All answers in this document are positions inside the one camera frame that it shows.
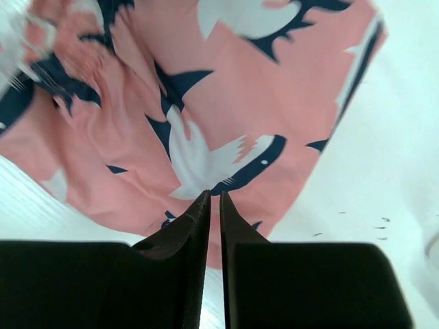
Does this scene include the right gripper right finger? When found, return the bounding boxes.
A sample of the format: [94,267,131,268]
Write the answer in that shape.
[219,193,413,329]

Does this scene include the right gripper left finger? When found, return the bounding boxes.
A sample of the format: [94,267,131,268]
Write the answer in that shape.
[1,191,211,328]

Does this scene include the pink shark print shorts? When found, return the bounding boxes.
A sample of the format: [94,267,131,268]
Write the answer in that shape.
[1,1,383,268]

